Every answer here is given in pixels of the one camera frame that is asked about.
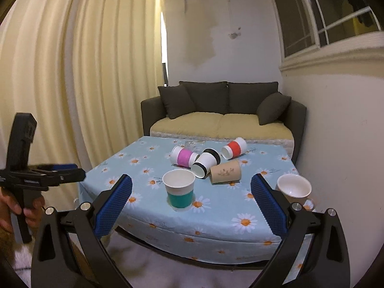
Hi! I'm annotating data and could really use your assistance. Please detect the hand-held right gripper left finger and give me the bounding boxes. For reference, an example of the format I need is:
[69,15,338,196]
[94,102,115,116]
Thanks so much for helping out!
[31,174,133,288]

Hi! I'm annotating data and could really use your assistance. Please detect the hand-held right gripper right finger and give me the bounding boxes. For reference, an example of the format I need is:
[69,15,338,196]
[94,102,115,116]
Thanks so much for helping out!
[250,173,351,288]

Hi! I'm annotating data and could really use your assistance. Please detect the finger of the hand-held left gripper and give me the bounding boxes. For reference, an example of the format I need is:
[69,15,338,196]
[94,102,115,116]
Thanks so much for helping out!
[36,168,87,188]
[38,163,79,172]

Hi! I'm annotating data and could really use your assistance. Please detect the person's left forearm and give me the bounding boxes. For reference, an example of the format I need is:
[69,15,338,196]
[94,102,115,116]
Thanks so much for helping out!
[0,222,19,266]

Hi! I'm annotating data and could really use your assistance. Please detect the white ceramic cup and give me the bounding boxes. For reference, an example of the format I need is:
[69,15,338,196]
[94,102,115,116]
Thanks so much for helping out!
[276,173,314,207]

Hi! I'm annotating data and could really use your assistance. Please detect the brown paper cup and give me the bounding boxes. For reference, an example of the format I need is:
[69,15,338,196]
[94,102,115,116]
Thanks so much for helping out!
[209,160,242,185]

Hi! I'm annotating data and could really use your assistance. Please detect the green banded paper cup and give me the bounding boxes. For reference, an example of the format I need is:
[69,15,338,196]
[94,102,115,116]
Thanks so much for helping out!
[162,169,196,212]

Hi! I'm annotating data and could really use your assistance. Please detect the red banded paper cup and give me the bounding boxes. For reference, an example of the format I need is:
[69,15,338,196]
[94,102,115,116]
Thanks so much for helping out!
[221,137,248,160]

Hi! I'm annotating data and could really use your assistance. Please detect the black banded paper cup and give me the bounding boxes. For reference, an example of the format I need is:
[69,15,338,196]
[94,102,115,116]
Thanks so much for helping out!
[191,148,221,179]

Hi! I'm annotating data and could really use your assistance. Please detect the pink banded paper cup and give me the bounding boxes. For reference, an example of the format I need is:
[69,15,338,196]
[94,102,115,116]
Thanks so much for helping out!
[170,145,200,169]

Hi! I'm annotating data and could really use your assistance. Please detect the person's left hand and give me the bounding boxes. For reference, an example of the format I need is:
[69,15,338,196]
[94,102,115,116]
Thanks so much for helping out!
[0,185,46,237]

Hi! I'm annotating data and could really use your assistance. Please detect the blue daisy print tablecloth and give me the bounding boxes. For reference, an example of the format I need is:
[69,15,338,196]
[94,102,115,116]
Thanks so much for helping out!
[78,136,316,269]

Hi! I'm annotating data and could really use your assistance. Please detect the cream curtain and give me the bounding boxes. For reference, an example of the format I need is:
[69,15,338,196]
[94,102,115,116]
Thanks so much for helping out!
[0,0,168,213]

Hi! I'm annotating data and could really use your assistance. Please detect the yellow sofa seat cover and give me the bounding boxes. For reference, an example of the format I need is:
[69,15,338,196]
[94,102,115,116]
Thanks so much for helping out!
[149,112,294,148]

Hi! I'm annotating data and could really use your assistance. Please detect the clear plastic wrapper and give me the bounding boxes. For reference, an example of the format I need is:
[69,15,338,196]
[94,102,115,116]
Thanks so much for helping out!
[183,139,207,152]

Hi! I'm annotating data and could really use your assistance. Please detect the dark grey throw pillow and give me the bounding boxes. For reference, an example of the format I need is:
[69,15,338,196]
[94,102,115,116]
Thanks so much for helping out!
[158,84,197,120]
[256,92,292,126]

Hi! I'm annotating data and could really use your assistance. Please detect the dark grey sofa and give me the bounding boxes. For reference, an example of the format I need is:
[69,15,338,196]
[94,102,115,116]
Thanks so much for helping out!
[141,81,307,166]

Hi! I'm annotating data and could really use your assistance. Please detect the white framed window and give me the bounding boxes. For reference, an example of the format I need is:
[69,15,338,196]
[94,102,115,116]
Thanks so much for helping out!
[268,0,384,73]

